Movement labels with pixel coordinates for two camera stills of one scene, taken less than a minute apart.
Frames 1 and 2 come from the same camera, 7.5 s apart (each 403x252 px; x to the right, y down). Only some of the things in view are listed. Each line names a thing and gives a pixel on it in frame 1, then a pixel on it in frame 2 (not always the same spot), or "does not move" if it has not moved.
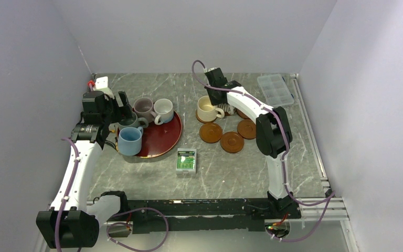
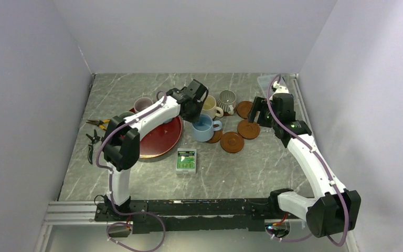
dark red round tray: x=158 y=140 does not move
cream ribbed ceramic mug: x=206 y=111 does not move
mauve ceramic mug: x=143 y=107 does not move
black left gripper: x=127 y=109 to x=195 y=118
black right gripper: x=214 y=101 to x=260 y=104
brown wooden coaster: x=247 y=128 does not move
